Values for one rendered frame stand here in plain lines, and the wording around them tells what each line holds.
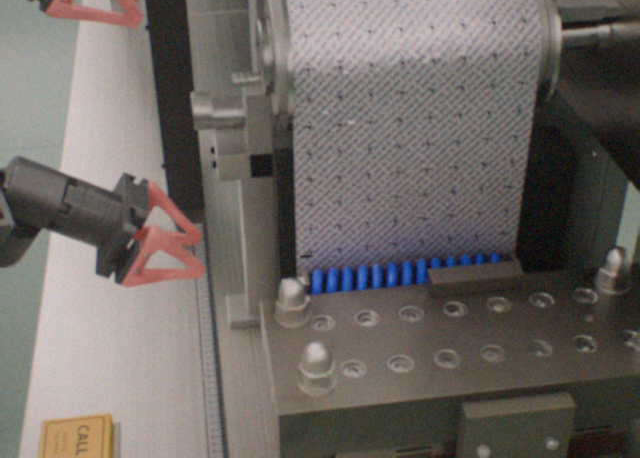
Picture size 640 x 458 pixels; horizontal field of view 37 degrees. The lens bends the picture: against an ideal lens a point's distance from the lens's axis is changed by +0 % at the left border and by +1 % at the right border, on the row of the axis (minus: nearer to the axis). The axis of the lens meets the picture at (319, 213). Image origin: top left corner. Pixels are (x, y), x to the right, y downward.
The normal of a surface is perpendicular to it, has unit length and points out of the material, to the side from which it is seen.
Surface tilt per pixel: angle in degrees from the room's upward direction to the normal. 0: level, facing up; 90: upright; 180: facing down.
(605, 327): 0
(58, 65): 0
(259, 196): 90
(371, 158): 90
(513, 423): 90
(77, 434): 0
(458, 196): 90
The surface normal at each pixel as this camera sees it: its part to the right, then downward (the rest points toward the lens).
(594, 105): -0.99, 0.09
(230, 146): 0.00, -0.83
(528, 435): 0.15, 0.55
